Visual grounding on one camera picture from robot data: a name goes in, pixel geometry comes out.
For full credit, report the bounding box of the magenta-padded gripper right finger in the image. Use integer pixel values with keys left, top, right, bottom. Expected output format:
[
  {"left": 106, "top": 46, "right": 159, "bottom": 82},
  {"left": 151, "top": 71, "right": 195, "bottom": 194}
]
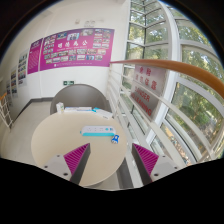
[{"left": 131, "top": 142, "right": 183, "bottom": 186}]

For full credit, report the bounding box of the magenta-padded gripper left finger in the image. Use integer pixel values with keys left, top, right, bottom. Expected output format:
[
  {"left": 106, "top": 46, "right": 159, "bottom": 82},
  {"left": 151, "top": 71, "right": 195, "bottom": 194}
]
[{"left": 41, "top": 142, "right": 92, "bottom": 186}]

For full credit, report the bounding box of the white teal-edged power strip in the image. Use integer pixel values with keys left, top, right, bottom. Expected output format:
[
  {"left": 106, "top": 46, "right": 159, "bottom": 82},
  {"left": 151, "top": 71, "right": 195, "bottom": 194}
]
[{"left": 79, "top": 124, "right": 117, "bottom": 138}]

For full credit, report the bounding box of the small white green box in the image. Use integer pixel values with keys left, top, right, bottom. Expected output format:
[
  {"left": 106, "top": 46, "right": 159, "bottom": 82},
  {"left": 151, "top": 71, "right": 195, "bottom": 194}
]
[{"left": 55, "top": 101, "right": 66, "bottom": 115}]

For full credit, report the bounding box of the long flat white blue box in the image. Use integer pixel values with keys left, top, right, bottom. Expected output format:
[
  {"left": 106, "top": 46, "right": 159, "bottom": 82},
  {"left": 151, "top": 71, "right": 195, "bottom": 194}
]
[{"left": 63, "top": 106, "right": 94, "bottom": 113}]

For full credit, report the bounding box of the grey curved chair back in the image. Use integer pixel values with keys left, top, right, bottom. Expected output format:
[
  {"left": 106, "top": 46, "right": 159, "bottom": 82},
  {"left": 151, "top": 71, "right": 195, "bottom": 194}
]
[{"left": 49, "top": 83, "right": 113, "bottom": 116}]

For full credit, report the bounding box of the green exit sign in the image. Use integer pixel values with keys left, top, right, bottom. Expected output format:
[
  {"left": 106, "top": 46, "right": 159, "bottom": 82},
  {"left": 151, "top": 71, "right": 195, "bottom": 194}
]
[{"left": 62, "top": 79, "right": 76, "bottom": 87}]

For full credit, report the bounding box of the frosted sign with red characters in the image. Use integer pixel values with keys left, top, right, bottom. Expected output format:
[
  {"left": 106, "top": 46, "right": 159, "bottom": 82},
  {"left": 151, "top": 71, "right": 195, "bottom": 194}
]
[{"left": 132, "top": 64, "right": 168, "bottom": 98}]

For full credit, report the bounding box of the white photo notice board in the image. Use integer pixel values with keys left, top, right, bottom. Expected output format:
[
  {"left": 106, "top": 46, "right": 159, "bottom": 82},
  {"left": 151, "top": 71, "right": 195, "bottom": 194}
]
[
  {"left": 16, "top": 49, "right": 30, "bottom": 89},
  {"left": 9, "top": 67, "right": 19, "bottom": 100}
]

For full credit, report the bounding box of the white railing with wooden handrail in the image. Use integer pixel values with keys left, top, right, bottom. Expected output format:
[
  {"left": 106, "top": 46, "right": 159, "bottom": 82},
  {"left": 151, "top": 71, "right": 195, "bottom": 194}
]
[{"left": 105, "top": 58, "right": 224, "bottom": 169}]

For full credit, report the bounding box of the narrow magenta text poster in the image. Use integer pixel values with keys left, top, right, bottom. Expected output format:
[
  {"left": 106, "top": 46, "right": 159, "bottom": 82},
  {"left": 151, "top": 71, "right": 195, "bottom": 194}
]
[{"left": 26, "top": 37, "right": 44, "bottom": 75}]

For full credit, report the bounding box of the large magenta photo poster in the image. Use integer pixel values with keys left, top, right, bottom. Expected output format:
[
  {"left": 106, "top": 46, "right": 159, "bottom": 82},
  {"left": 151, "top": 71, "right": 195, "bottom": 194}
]
[{"left": 39, "top": 27, "right": 116, "bottom": 72}]

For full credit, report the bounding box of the white-framed glass window wall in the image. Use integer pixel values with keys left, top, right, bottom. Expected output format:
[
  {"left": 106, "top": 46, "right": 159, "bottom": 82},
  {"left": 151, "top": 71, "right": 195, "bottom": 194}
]
[{"left": 124, "top": 0, "right": 224, "bottom": 162}]

